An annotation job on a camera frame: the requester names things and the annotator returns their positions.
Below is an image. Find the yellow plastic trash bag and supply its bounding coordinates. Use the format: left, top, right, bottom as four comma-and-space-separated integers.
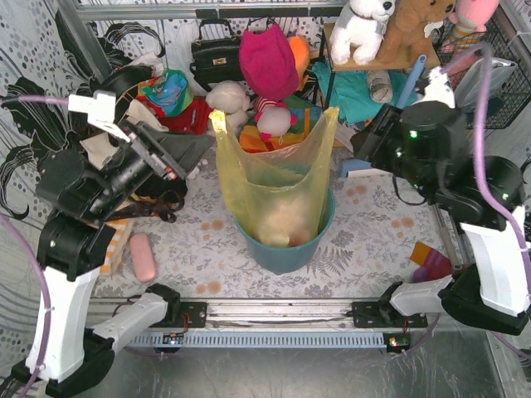
209, 108, 339, 247

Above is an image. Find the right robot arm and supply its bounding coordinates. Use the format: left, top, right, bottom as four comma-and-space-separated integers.
352, 101, 530, 336

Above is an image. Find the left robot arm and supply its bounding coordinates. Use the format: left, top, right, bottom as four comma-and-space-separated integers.
11, 121, 214, 397

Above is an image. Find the cream canvas tote bag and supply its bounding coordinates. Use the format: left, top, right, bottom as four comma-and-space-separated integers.
80, 99, 169, 170

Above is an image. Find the colourful printed bag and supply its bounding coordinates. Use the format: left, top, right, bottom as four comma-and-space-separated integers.
136, 69, 194, 118

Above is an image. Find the rainbow striped bag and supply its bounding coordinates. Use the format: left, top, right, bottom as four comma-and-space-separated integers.
239, 100, 322, 153

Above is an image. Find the magenta fuzzy bag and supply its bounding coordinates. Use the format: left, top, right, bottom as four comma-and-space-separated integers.
239, 22, 299, 101

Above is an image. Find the teal plastic trash bin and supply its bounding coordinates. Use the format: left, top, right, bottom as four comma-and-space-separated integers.
236, 189, 336, 275

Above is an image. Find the red cloth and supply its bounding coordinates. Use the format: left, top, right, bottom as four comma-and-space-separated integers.
146, 96, 212, 135

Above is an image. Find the brown patterned handbag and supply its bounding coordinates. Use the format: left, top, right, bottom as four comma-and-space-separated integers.
108, 190, 185, 223

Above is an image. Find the teal folded cloth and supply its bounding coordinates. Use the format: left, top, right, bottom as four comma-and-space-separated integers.
312, 62, 417, 124

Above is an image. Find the orange checkered cloth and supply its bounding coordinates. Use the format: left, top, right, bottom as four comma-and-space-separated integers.
100, 219, 134, 276

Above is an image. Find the cream plush sheep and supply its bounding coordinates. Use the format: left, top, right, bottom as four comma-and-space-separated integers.
206, 80, 251, 135

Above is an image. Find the pink plush pig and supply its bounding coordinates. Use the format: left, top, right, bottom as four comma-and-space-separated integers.
254, 96, 298, 141

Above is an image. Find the black leather handbag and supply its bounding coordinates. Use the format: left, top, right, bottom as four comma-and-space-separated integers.
189, 19, 245, 92

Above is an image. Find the black metal shelf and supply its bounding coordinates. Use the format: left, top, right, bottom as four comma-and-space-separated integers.
313, 22, 453, 155

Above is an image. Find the pink glasses case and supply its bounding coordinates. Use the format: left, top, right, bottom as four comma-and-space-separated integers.
129, 233, 157, 283

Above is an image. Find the silver foil pouch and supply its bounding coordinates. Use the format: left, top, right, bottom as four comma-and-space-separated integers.
454, 57, 517, 109

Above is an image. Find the brown plush bear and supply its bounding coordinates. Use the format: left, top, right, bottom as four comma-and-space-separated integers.
377, 0, 455, 63

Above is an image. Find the white plush dog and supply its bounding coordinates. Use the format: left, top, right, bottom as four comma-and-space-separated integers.
329, 0, 396, 66

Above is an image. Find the orange plush toy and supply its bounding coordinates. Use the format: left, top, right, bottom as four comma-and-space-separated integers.
287, 36, 310, 91

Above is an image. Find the purple orange sock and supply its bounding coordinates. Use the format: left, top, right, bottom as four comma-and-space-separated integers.
410, 241, 452, 283

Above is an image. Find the pink plush toy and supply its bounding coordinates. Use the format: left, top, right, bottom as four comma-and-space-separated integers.
448, 0, 499, 41

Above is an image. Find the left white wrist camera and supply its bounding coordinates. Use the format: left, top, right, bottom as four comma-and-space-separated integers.
67, 90, 130, 142

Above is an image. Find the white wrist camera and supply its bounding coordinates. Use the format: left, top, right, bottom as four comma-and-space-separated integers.
416, 66, 455, 109
67, 90, 130, 142

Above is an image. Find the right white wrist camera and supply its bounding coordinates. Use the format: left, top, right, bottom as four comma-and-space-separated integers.
416, 66, 455, 109

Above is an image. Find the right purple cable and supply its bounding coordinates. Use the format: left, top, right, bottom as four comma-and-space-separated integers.
439, 41, 531, 357

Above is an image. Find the purple cable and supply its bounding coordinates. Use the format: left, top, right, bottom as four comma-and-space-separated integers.
0, 95, 71, 398
439, 41, 531, 357

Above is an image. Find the black wire basket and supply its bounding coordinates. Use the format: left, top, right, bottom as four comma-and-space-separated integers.
433, 17, 530, 129

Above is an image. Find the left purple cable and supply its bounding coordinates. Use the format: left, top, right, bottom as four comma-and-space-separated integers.
0, 95, 71, 398

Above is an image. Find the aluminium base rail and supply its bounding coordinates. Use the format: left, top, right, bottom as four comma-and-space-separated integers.
61, 296, 505, 332

